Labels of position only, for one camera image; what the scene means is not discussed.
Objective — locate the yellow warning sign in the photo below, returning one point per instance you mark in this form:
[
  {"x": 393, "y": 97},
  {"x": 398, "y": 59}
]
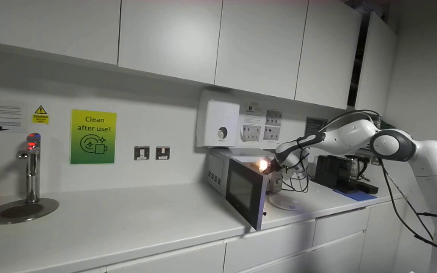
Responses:
[{"x": 39, "y": 116}]

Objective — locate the silver microwave body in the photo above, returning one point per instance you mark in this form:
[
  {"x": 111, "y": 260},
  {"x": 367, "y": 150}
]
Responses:
[{"x": 215, "y": 169}]

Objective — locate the white round plate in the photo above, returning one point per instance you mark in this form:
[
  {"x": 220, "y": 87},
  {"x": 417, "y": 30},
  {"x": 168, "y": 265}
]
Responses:
[{"x": 287, "y": 204}]

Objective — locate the white lower cabinet door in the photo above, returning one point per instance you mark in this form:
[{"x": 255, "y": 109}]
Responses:
[{"x": 299, "y": 266}]

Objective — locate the white upper cabinet door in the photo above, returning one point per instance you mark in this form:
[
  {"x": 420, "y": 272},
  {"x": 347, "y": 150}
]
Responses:
[
  {"x": 326, "y": 56},
  {"x": 46, "y": 28},
  {"x": 378, "y": 66},
  {"x": 170, "y": 39},
  {"x": 258, "y": 46}
]

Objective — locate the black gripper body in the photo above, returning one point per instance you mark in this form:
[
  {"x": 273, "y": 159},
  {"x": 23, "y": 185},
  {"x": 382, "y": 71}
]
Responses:
[{"x": 288, "y": 160}]

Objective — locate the white drawer front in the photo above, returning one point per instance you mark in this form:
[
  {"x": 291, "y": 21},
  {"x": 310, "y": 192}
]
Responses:
[
  {"x": 273, "y": 248},
  {"x": 173, "y": 260},
  {"x": 340, "y": 228}
]

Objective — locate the white cabinet door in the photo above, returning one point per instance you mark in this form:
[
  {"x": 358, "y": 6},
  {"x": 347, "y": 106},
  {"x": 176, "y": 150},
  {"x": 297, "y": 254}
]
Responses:
[
  {"x": 378, "y": 66},
  {"x": 170, "y": 39},
  {"x": 299, "y": 266},
  {"x": 326, "y": 56},
  {"x": 258, "y": 46},
  {"x": 46, "y": 28}
]

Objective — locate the white notice sheet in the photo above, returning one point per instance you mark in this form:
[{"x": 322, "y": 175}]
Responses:
[
  {"x": 272, "y": 134},
  {"x": 273, "y": 118},
  {"x": 250, "y": 134}
]

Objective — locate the white paper towel dispenser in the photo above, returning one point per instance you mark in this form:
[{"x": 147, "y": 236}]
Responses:
[{"x": 217, "y": 124}]

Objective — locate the black coffee machine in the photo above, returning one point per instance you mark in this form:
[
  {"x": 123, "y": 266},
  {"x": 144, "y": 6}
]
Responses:
[{"x": 329, "y": 169}]

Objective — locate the blue mat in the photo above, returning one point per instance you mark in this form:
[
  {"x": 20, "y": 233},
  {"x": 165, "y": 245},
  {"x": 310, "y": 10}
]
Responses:
[{"x": 355, "y": 195}]

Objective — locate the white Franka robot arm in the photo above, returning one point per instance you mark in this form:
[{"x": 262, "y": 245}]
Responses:
[{"x": 431, "y": 162}]

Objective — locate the small white label notice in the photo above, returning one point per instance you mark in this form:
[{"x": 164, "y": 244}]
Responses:
[{"x": 252, "y": 109}]

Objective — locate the dark framed poster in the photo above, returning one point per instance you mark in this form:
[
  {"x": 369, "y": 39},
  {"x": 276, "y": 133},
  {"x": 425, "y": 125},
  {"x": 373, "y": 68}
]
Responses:
[{"x": 313, "y": 124}]

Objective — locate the green clean after use poster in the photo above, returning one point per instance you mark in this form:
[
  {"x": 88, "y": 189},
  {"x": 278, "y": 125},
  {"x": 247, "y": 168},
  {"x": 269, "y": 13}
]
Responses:
[{"x": 93, "y": 137}]

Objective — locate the chrome water tap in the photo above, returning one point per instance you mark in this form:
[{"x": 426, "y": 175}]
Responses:
[{"x": 30, "y": 172}]

